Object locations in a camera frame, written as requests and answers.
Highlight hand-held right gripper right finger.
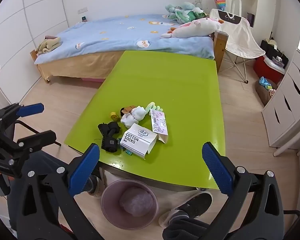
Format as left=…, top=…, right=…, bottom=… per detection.
left=201, top=142, right=285, bottom=240

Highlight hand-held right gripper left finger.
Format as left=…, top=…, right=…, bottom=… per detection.
left=9, top=143, right=101, bottom=240

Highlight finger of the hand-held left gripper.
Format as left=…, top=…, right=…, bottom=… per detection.
left=0, top=103, right=45, bottom=132
left=5, top=129, right=57, bottom=156

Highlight black sock bundle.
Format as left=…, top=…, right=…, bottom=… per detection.
left=98, top=121, right=121, bottom=153

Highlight teal candy wrapper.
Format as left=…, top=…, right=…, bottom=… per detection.
left=117, top=146, right=133, bottom=156

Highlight pink plastic trash bin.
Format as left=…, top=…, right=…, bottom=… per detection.
left=101, top=179, right=159, bottom=231

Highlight white cardboard sock box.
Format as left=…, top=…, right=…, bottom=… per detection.
left=119, top=123, right=158, bottom=159

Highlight purple printed paper package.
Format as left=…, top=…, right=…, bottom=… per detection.
left=149, top=108, right=169, bottom=144

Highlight black shoe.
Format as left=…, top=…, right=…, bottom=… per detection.
left=174, top=190, right=213, bottom=218

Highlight wooden bed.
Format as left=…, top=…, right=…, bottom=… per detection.
left=30, top=29, right=229, bottom=83

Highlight folded beige towels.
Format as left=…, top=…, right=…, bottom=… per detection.
left=36, top=36, right=62, bottom=55

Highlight black sock with brown tag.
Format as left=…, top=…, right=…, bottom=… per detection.
left=120, top=105, right=137, bottom=117

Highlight person's right leg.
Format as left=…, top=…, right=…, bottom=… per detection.
left=163, top=209, right=217, bottom=240

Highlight white sock pair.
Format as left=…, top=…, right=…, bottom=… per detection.
left=120, top=105, right=147, bottom=130

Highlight white slipper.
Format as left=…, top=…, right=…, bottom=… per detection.
left=158, top=209, right=180, bottom=228

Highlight brown pet bed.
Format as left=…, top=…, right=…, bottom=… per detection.
left=255, top=79, right=278, bottom=106

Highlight light green sock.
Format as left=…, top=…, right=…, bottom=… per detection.
left=145, top=102, right=163, bottom=116

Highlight white drawer cabinet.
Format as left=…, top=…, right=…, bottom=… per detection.
left=262, top=48, right=300, bottom=148

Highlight blue toys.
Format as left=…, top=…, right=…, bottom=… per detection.
left=258, top=77, right=276, bottom=91

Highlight bed with blue blanket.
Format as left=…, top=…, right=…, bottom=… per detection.
left=34, top=14, right=216, bottom=66

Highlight red storage box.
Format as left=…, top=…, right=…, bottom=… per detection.
left=253, top=56, right=286, bottom=81

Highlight black case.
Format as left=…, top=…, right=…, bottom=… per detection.
left=259, top=39, right=289, bottom=67

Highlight pink and white plush toy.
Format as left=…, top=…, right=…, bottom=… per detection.
left=161, top=17, right=221, bottom=40

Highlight green plush toy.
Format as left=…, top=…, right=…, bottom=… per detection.
left=164, top=2, right=206, bottom=23

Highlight white oval fan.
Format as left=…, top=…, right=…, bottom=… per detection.
left=231, top=0, right=242, bottom=18

